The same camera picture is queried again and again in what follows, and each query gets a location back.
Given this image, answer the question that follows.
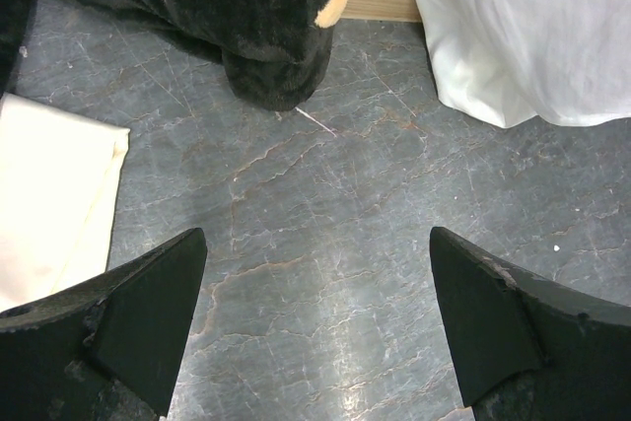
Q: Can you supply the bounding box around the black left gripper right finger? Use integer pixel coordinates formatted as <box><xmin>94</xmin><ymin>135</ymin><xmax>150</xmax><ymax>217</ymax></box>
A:
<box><xmin>430</xmin><ymin>227</ymin><xmax>630</xmax><ymax>420</ymax></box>

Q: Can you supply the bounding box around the black beige patterned blanket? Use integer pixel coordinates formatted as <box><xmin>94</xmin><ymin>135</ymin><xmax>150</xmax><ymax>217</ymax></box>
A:
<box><xmin>1</xmin><ymin>0</ymin><xmax>347</xmax><ymax>111</ymax></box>

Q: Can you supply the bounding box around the white hanging shirt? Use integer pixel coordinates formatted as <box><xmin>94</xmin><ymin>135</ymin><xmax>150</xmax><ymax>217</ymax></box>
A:
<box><xmin>415</xmin><ymin>0</ymin><xmax>630</xmax><ymax>128</ymax></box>

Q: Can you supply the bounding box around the folded white cloth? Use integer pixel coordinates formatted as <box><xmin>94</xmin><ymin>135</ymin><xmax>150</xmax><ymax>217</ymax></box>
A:
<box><xmin>1</xmin><ymin>94</ymin><xmax>129</xmax><ymax>310</ymax></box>

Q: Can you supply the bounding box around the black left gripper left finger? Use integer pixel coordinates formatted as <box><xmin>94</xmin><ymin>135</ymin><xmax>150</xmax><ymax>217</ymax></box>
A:
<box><xmin>1</xmin><ymin>228</ymin><xmax>207</xmax><ymax>420</ymax></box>

